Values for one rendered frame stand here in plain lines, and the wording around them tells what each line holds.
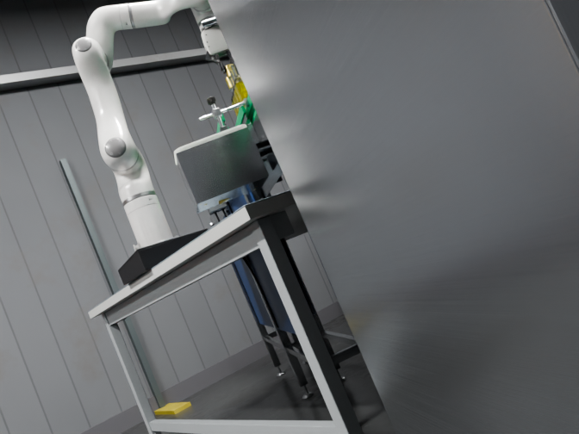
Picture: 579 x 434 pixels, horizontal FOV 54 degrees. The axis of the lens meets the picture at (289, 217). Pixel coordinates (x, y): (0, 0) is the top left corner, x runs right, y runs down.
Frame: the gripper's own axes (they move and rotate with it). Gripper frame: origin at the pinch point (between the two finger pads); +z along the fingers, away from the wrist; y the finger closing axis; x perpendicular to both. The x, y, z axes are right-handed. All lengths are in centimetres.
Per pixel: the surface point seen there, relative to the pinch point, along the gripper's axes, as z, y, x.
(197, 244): 62, 38, 51
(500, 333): 89, 25, 159
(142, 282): 63, 57, 5
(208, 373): 127, 51, -237
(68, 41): -148, 54, -238
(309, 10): 54, 24, 150
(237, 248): 68, 30, 59
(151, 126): -68, 19, -252
